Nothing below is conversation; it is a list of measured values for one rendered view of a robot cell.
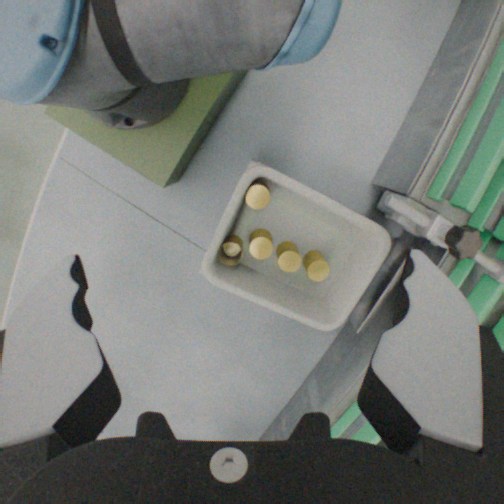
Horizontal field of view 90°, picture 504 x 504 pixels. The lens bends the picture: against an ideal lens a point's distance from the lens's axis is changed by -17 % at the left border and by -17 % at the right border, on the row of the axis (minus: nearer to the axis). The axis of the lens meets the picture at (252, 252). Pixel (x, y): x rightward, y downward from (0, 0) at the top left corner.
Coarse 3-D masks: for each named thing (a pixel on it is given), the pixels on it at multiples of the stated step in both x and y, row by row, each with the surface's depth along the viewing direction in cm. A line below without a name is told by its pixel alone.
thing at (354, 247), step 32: (288, 192) 44; (224, 224) 38; (256, 224) 46; (288, 224) 46; (320, 224) 45; (352, 224) 45; (352, 256) 46; (384, 256) 39; (224, 288) 41; (256, 288) 43; (288, 288) 48; (320, 288) 49; (352, 288) 43; (320, 320) 44
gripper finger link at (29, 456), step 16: (0, 336) 7; (0, 352) 6; (0, 368) 6; (16, 448) 4; (32, 448) 4; (48, 448) 4; (64, 448) 5; (0, 464) 4; (16, 464) 4; (32, 464) 4; (0, 480) 4; (16, 480) 4; (0, 496) 4
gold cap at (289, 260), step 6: (282, 246) 45; (288, 246) 44; (294, 246) 45; (276, 252) 46; (282, 252) 43; (288, 252) 42; (294, 252) 42; (282, 258) 43; (288, 258) 43; (294, 258) 43; (300, 258) 43; (282, 264) 43; (288, 264) 43; (294, 264) 43; (300, 264) 43; (288, 270) 43; (294, 270) 43
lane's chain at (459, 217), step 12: (492, 60) 27; (480, 84) 28; (468, 108) 29; (456, 132) 30; (444, 156) 31; (432, 180) 32; (432, 204) 33; (444, 204) 33; (444, 216) 34; (456, 216) 34; (468, 216) 34
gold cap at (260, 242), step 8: (256, 232) 44; (264, 232) 44; (256, 240) 42; (264, 240) 42; (272, 240) 46; (256, 248) 42; (264, 248) 42; (272, 248) 42; (256, 256) 43; (264, 256) 43
